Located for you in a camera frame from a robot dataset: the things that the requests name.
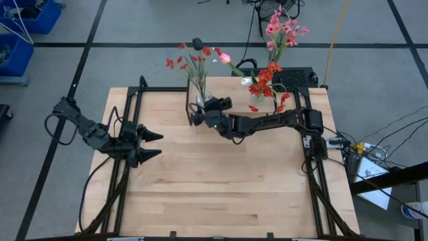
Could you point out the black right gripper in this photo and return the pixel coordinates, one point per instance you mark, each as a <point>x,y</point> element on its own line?
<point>212,117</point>

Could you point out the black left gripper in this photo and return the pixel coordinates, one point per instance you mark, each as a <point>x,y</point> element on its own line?
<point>130,142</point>

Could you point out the red artificial flower bunch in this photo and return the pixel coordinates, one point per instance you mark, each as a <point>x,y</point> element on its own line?
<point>265,82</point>
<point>197,65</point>

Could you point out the pink artificial tulip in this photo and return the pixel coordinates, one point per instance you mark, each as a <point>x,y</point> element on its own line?
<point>225,58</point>

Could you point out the dark artificial tulip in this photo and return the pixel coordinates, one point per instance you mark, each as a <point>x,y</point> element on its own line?
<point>198,43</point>

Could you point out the pink artificial blossom spray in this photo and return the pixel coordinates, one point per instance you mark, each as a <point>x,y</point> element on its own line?
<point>284,30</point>

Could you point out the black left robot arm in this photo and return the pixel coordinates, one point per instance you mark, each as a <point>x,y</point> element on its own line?
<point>93,135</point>

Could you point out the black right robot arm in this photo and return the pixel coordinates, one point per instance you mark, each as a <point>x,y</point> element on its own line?
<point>277,122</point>

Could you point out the wooden shelf with black legs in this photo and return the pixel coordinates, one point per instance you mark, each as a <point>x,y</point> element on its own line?
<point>230,100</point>

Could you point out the black table clamp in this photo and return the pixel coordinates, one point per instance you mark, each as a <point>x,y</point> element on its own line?
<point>173,234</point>
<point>270,235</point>

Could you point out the black perforated case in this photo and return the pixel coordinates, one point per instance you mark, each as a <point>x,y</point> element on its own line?
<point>297,77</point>

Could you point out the black floor fan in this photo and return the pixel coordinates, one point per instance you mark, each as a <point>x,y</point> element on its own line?
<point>267,10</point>

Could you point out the grey bin platform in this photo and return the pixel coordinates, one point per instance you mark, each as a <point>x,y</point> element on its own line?
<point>13,81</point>

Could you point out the blue plastic bin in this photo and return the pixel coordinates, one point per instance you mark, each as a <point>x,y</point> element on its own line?
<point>16,57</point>
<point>33,20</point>

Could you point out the white power strip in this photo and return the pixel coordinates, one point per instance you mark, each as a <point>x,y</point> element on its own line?
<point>376,150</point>

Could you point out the white printed box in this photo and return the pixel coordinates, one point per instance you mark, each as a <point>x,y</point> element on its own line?
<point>379,200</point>

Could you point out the black beam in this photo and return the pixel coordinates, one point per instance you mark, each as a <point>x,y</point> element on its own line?
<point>401,174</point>

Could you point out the blue white bottle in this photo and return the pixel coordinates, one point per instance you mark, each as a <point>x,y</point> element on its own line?
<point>414,210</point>

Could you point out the black aluminium table frame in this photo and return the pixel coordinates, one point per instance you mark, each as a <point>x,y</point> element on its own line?
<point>160,89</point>

